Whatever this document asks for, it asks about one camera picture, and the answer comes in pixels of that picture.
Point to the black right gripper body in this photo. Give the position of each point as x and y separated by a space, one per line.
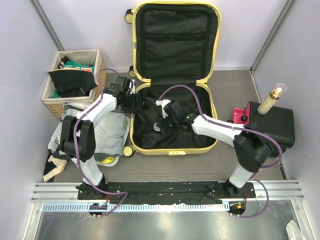
170 125

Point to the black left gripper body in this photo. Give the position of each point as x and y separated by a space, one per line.
130 104

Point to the light grey garment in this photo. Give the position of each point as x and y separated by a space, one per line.
70 109

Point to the yellow-green garment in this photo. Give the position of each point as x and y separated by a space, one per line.
108 160

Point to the pink drawer tray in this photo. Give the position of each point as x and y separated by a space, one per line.
241 115

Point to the yellow hard-shell suitcase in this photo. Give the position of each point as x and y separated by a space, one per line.
174 52

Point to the beige cosmetic bottle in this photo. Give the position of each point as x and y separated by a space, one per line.
273 96

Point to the dark blue round jar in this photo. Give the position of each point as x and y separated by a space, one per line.
156 127

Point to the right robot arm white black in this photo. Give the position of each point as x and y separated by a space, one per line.
252 148

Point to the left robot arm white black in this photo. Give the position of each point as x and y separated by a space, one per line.
77 139

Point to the woven wicker laundry basket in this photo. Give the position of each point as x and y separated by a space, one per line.
91 57

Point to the black garment in basket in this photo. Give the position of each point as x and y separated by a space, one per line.
71 82

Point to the dark folded garment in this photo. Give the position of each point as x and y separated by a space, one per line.
100 157

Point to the green printed garment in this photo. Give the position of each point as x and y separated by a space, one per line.
78 66

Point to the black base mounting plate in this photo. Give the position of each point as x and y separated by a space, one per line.
167 193

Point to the white perforated plastic basket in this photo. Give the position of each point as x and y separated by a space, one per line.
110 133

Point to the black storage box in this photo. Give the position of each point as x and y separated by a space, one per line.
278 123

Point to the crumpled white plastic sheet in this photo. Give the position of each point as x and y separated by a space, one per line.
293 231

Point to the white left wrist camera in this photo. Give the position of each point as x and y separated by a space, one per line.
132 86

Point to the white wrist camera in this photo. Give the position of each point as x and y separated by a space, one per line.
132 86
163 103

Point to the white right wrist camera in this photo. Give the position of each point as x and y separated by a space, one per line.
163 103

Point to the white slotted cable duct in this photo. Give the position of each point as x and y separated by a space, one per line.
91 207

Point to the aluminium rail frame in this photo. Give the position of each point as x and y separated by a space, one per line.
66 191

